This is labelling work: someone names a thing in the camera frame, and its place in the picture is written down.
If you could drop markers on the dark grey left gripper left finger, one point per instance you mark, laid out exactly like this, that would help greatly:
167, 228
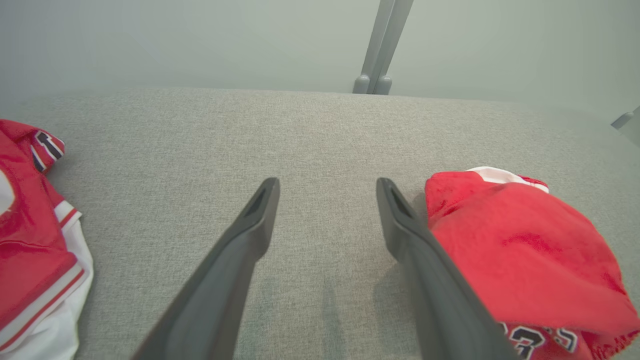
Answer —
220, 290

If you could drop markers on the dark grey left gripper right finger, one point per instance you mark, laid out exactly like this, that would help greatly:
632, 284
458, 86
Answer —
440, 300

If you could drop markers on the red Bulls 23 shorts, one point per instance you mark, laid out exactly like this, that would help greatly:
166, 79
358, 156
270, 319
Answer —
530, 260

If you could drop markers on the red and white jersey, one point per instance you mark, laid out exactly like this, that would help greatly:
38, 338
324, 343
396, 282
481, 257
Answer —
30, 250

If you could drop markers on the grey metal frame foot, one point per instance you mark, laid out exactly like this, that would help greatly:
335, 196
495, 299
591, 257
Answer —
629, 125

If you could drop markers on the grey double metal post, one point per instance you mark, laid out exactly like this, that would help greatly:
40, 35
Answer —
382, 45

